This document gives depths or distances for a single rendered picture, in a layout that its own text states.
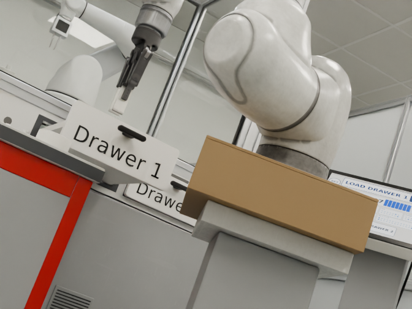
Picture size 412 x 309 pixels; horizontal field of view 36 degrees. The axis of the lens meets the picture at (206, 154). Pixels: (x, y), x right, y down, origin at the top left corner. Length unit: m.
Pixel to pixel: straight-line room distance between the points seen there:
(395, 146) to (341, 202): 2.37
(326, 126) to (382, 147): 2.36
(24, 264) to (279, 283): 0.46
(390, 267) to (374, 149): 1.65
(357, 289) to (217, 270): 0.97
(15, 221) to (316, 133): 0.59
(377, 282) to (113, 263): 0.81
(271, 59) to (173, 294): 1.05
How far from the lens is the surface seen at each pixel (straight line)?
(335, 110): 1.30
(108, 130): 1.53
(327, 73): 1.31
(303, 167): 1.26
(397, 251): 2.01
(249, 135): 2.11
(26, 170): 1.21
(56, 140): 1.30
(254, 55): 1.10
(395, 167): 3.47
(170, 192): 1.95
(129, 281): 1.93
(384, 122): 3.72
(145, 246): 1.94
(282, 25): 1.16
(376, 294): 2.09
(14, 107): 1.83
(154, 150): 1.57
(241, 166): 1.13
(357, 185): 2.22
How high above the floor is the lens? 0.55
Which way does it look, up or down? 14 degrees up
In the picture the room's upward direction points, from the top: 20 degrees clockwise
